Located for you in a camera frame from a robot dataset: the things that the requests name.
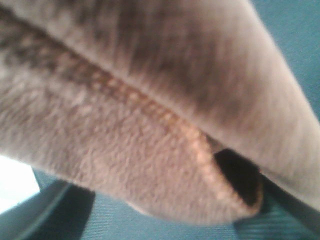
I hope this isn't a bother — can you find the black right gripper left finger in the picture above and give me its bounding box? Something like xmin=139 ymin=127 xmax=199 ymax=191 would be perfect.
xmin=0 ymin=180 xmax=96 ymax=240

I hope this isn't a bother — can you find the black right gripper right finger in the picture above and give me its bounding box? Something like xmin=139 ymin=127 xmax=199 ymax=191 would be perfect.
xmin=233 ymin=174 xmax=320 ymax=240

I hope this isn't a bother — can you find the brown microfibre towel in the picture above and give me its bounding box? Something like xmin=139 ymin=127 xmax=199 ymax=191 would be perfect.
xmin=0 ymin=0 xmax=320 ymax=225

